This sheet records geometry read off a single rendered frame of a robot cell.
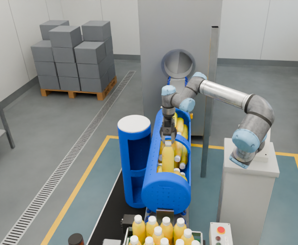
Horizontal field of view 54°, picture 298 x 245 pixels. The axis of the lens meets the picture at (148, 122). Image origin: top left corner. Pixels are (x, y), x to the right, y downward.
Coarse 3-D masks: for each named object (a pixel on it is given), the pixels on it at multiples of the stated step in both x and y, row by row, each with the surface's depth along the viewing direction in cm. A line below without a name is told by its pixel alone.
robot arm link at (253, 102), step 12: (192, 84) 151; (204, 84) 148; (216, 84) 145; (216, 96) 143; (228, 96) 139; (240, 96) 135; (252, 96) 132; (240, 108) 137; (252, 108) 129; (264, 108) 126
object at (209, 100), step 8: (216, 32) 253; (216, 40) 257; (216, 48) 260; (208, 72) 274; (208, 80) 277; (208, 96) 286; (208, 104) 290; (208, 112) 295; (208, 120) 299; (208, 128) 305; (208, 136) 310; (208, 144) 315
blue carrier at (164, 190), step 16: (160, 112) 231; (176, 112) 236; (144, 176) 177; (160, 176) 162; (176, 176) 163; (144, 192) 166; (160, 192) 165; (176, 192) 164; (160, 208) 172; (176, 208) 170
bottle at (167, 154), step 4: (164, 148) 172; (168, 148) 171; (172, 148) 173; (164, 152) 172; (168, 152) 171; (172, 152) 172; (164, 156) 172; (168, 156) 171; (172, 156) 172; (164, 160) 172; (168, 160) 171; (172, 160) 172; (164, 164) 172; (168, 164) 171; (172, 164) 172; (164, 168) 172; (168, 168) 172; (172, 168) 172; (172, 172) 173
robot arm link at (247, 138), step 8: (248, 112) 130; (248, 120) 126; (256, 120) 125; (264, 120) 124; (240, 128) 127; (248, 128) 124; (256, 128) 124; (264, 128) 124; (232, 136) 129; (240, 136) 125; (248, 136) 123; (256, 136) 123; (264, 136) 126; (240, 144) 129; (248, 144) 124; (256, 144) 124; (232, 152) 167; (240, 152) 150; (248, 152) 130; (256, 152) 165; (232, 160) 164; (240, 160) 160; (248, 160) 159
